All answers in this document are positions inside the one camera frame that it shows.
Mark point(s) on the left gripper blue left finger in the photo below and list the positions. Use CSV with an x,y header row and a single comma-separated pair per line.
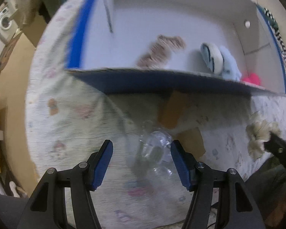
x,y
98,164

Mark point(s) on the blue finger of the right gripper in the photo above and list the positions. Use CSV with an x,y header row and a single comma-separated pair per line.
x,y
277,147

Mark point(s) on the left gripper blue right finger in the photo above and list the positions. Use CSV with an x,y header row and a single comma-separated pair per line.
x,y
185,164

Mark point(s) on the beige fluffy plush toy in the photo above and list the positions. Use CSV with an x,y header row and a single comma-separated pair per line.
x,y
259,131

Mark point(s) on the pink rubber duck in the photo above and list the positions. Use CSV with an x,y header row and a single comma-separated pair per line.
x,y
252,78

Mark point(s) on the clear plastic toy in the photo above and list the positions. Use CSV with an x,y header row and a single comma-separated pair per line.
x,y
154,155

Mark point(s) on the patterned bed cover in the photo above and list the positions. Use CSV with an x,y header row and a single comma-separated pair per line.
x,y
67,120

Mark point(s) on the light blue fluffy sock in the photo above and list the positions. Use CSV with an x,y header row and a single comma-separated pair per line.
x,y
220,61

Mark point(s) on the white brown fluffy sock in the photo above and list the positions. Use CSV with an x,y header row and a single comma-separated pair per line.
x,y
160,52

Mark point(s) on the blue white cardboard box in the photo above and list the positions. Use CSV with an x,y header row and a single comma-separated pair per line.
x,y
140,46

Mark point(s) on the white washing machine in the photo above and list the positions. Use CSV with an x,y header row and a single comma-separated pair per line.
x,y
8,26

